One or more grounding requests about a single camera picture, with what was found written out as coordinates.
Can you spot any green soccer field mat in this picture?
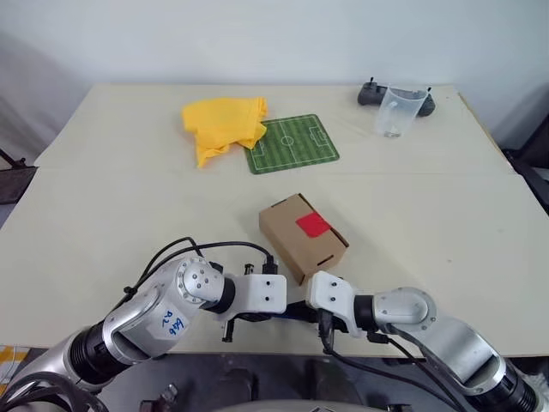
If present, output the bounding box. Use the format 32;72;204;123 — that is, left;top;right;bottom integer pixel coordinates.
242;113;343;176

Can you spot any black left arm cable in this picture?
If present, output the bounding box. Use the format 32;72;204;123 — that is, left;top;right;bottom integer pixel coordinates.
123;235;282;308

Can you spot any pale robot torso edge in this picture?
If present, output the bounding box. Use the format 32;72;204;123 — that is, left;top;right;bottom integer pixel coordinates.
231;399;370;412

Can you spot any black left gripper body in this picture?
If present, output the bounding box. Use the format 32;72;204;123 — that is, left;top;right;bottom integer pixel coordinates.
220;311;285;343

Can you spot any yellow white checkered item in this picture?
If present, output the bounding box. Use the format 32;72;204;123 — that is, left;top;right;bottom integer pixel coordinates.
0;342;31;384

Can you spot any red tape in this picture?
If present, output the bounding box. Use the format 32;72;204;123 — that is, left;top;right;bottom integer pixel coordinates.
295;212;334;238

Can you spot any dark stand beside table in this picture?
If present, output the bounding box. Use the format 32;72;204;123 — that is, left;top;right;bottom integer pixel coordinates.
0;148;39;205

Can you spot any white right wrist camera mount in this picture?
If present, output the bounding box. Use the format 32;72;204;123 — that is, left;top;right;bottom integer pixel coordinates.
307;270;374;336

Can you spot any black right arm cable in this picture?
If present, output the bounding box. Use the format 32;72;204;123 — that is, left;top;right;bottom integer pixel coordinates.
319;312;473;412

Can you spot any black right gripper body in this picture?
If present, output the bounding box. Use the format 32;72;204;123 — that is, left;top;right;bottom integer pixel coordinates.
316;308;349;334

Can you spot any black torso cable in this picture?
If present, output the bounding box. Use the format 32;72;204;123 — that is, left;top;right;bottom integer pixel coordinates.
0;372;106;412

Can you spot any clear plastic measuring cup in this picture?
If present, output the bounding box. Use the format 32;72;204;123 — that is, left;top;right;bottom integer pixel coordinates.
374;83;430;139

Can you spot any gray remote controller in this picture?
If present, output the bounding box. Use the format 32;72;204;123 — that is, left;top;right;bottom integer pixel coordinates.
358;76;437;118

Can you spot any brown cardboard box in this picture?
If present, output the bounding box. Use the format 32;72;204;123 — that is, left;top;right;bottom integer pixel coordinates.
258;192;350;287

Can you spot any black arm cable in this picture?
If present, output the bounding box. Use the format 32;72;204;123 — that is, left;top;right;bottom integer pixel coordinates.
319;312;473;412
123;235;282;308

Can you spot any yellow cloth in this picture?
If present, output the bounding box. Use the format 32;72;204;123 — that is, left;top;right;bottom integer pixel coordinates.
179;96;270;169

